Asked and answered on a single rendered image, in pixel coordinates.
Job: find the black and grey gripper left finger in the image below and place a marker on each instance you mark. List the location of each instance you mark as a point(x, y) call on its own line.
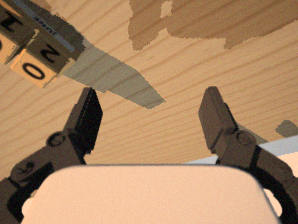
point(63, 149)

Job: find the orange calendar cube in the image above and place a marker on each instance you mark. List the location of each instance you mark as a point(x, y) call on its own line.
point(39, 62)
point(14, 35)

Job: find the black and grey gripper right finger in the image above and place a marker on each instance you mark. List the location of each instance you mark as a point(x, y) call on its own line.
point(238, 148)

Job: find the orange wooden tray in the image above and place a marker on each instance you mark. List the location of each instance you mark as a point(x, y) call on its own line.
point(42, 29)

